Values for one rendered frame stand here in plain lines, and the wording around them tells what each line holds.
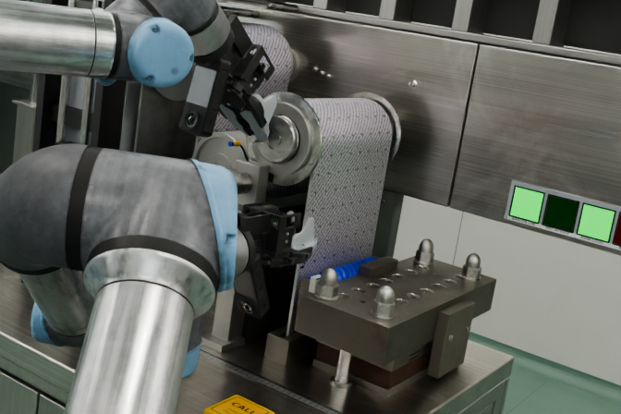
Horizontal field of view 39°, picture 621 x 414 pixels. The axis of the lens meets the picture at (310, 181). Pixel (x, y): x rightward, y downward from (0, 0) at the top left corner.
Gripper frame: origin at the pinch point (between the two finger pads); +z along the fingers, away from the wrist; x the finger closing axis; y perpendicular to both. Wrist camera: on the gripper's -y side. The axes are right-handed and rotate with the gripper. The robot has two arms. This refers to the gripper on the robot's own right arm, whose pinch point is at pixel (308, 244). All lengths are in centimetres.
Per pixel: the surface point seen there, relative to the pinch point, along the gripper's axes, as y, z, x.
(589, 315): -77, 263, 17
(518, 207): 8.8, 29.3, -22.7
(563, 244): -49, 263, 35
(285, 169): 11.6, -3.5, 4.1
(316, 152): 15.5, -2.8, -0.7
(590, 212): 11.1, 29.3, -34.7
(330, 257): -3.3, 7.1, -0.3
